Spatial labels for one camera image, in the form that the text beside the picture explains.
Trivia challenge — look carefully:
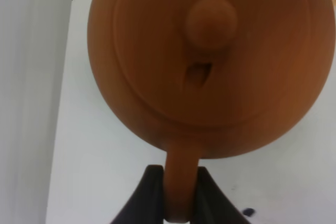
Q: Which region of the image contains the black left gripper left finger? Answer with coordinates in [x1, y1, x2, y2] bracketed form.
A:
[111, 165, 164, 224]

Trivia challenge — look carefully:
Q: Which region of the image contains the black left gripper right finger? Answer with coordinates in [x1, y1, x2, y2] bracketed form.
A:
[190, 167, 247, 224]

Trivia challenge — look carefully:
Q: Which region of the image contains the brown clay teapot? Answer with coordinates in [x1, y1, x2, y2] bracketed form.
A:
[87, 0, 335, 223]

